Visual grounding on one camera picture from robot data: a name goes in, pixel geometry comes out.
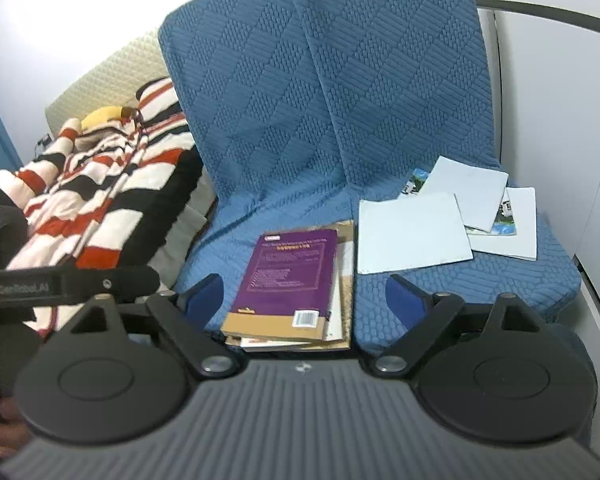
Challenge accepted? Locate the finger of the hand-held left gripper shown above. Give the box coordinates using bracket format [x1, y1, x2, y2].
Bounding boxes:
[0, 265, 161, 307]

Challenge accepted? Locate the red white black striped garment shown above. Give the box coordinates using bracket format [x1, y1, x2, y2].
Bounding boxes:
[0, 77, 203, 341]

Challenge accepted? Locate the beige textured cushion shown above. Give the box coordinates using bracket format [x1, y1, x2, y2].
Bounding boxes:
[45, 30, 173, 133]

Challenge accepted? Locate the white and orange book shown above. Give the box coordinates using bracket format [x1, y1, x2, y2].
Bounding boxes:
[239, 275, 344, 352]

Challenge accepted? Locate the person's left hand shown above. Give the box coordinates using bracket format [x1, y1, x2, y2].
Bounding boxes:
[0, 377, 28, 461]

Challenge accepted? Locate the tan cover book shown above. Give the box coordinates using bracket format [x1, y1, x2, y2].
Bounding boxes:
[225, 219, 356, 352]

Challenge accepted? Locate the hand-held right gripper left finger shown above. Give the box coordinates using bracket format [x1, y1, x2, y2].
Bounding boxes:
[55, 273, 241, 380]

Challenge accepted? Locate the yellow plush toy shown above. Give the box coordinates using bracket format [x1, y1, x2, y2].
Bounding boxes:
[80, 105, 138, 136]

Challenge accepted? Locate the blue quilted sofa cover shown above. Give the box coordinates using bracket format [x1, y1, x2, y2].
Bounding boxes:
[157, 0, 581, 356]

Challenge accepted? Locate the purple cover book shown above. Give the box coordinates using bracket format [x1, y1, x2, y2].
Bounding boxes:
[221, 229, 340, 343]

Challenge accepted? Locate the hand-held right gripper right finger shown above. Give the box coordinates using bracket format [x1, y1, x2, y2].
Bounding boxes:
[367, 274, 553, 380]

